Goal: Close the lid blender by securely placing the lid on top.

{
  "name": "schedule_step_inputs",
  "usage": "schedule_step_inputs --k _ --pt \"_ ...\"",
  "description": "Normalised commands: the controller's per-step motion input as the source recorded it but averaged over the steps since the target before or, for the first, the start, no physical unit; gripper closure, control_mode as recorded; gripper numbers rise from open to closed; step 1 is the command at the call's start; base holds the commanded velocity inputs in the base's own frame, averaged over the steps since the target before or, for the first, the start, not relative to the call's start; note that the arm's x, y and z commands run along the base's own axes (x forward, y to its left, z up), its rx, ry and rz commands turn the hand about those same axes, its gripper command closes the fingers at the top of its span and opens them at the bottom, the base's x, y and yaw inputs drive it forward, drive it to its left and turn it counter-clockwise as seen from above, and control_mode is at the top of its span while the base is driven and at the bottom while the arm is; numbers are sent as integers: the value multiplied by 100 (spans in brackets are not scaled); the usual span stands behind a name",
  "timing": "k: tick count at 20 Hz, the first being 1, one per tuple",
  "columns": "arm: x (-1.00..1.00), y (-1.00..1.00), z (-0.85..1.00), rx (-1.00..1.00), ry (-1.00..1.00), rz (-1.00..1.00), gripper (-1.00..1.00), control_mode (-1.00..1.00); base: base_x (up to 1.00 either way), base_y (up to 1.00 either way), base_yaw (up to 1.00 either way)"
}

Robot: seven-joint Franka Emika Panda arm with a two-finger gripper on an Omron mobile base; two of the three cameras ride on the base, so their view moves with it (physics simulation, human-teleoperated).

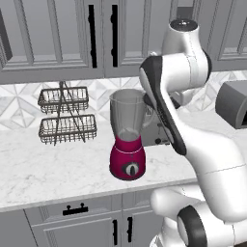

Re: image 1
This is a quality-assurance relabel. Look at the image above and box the two-tier dark wire stand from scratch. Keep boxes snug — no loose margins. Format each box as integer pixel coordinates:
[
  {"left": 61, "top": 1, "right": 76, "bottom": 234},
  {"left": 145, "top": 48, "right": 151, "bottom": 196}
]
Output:
[{"left": 37, "top": 80, "right": 98, "bottom": 147}]

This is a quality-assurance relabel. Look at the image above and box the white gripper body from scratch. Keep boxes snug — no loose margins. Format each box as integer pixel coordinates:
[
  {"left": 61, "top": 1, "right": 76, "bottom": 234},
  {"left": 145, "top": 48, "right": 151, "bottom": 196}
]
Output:
[{"left": 171, "top": 91, "right": 195, "bottom": 108}]

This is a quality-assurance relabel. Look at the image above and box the narrow grey drawer front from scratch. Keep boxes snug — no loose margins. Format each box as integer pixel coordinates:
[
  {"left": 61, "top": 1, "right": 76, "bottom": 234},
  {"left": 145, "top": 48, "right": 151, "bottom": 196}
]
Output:
[{"left": 121, "top": 190, "right": 156, "bottom": 212}]

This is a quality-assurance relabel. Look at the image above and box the wide grey drawer front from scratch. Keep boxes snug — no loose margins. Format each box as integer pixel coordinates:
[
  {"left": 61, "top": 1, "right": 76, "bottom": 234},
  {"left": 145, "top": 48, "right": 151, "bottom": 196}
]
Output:
[{"left": 23, "top": 194, "right": 114, "bottom": 227}]

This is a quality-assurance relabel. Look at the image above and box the black drawer handle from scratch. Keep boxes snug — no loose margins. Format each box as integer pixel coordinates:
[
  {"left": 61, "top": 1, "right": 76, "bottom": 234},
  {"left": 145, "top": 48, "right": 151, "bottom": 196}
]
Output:
[{"left": 62, "top": 203, "right": 90, "bottom": 217}]

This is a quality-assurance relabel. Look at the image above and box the magenta blender with clear jar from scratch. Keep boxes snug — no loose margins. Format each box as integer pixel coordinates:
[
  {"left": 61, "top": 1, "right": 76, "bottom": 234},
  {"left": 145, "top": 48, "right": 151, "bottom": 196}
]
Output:
[{"left": 108, "top": 89, "right": 155, "bottom": 181}]

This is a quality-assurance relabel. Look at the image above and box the long black cupboard handle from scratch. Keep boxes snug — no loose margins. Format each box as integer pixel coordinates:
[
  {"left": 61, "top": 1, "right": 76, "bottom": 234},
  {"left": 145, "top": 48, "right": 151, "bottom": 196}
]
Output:
[
  {"left": 88, "top": 4, "right": 98, "bottom": 69},
  {"left": 110, "top": 4, "right": 120, "bottom": 69}
]

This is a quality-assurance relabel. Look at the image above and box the short black cupboard handle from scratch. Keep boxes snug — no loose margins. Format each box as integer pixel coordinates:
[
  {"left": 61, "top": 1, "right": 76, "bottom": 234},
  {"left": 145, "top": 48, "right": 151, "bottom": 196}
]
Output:
[
  {"left": 126, "top": 216, "right": 134, "bottom": 243},
  {"left": 112, "top": 219, "right": 119, "bottom": 246}
]

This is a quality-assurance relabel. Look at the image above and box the grey lower cupboard door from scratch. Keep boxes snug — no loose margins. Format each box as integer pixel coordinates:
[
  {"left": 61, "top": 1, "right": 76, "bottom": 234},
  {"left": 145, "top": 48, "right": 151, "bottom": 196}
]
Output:
[
  {"left": 122, "top": 207, "right": 166, "bottom": 247},
  {"left": 30, "top": 216, "right": 124, "bottom": 247}
]

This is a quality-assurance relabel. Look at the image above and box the silver toaster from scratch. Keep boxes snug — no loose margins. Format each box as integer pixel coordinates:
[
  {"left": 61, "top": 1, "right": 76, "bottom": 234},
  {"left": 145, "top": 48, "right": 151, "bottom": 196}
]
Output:
[{"left": 140, "top": 104, "right": 172, "bottom": 147}]

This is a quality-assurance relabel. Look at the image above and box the dark grey countertop appliance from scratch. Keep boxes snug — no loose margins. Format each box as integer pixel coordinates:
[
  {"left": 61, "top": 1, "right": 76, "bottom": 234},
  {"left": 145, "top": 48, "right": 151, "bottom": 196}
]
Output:
[{"left": 214, "top": 80, "right": 247, "bottom": 130}]

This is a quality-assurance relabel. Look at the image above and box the plain grey lower panel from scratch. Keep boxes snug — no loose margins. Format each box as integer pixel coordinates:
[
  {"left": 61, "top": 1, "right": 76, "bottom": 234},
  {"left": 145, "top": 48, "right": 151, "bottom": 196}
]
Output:
[{"left": 0, "top": 209, "right": 39, "bottom": 247}]

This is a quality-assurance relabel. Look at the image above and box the wide grey upper cupboard door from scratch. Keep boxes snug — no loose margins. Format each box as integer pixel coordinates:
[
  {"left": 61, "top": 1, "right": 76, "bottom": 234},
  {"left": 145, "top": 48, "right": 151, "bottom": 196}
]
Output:
[{"left": 0, "top": 0, "right": 105, "bottom": 85}]

